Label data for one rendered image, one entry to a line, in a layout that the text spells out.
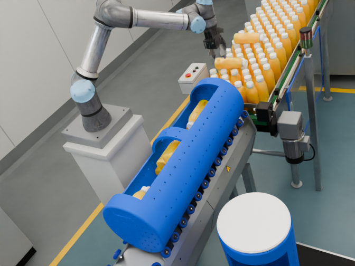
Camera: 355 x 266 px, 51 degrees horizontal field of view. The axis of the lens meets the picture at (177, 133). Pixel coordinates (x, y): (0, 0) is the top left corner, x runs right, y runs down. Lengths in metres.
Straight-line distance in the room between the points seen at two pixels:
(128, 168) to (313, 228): 1.34
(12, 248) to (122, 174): 1.45
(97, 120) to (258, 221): 0.94
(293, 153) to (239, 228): 0.94
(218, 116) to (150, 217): 0.61
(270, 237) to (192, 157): 0.45
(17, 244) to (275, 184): 2.02
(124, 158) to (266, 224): 0.85
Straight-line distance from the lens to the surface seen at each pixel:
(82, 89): 1.86
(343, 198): 2.87
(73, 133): 2.00
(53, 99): 4.70
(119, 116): 1.97
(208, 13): 1.99
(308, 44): 2.16
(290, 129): 2.16
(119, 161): 1.94
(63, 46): 4.78
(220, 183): 1.85
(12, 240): 3.16
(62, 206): 3.58
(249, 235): 1.44
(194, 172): 1.58
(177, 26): 1.82
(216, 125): 1.73
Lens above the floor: 2.20
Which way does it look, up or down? 36 degrees down
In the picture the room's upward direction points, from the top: 20 degrees counter-clockwise
